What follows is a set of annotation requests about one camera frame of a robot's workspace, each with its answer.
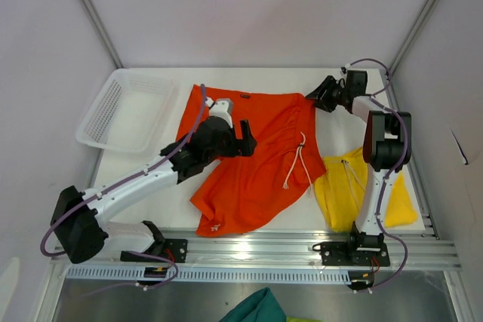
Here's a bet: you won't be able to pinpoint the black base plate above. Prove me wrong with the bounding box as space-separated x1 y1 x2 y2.
312 241 390 267
120 238 188 263

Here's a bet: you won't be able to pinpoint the aluminium mounting rail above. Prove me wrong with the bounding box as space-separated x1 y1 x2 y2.
51 229 462 272

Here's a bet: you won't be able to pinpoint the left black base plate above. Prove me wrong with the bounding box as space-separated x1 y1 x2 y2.
120 238 188 263

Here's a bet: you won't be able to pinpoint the yellow shorts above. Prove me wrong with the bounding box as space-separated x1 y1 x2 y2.
314 147 417 232

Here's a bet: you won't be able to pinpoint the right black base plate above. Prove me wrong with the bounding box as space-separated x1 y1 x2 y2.
312 241 390 267

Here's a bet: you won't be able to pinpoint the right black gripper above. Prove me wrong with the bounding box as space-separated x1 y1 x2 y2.
304 76 349 113

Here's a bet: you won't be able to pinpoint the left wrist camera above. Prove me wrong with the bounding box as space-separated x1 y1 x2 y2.
205 97 233 128

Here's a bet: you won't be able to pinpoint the right side aluminium rail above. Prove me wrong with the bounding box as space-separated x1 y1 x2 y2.
383 71 441 241

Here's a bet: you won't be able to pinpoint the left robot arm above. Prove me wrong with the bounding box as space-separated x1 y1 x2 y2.
49 116 257 264

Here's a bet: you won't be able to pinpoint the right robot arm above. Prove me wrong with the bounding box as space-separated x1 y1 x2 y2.
306 70 411 265

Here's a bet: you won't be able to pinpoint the white plastic basket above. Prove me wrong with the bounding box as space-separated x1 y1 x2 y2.
75 69 174 154

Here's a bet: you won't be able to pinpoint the orange shorts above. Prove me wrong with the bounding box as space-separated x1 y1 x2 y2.
177 85 326 238

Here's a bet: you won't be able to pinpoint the left aluminium corner post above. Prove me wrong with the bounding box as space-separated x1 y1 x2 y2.
78 0 124 69

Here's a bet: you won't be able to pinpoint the teal cloth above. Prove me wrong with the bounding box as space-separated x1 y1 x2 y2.
220 287 287 322

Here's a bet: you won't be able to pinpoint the slotted cable duct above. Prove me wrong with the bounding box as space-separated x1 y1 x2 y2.
66 265 350 285

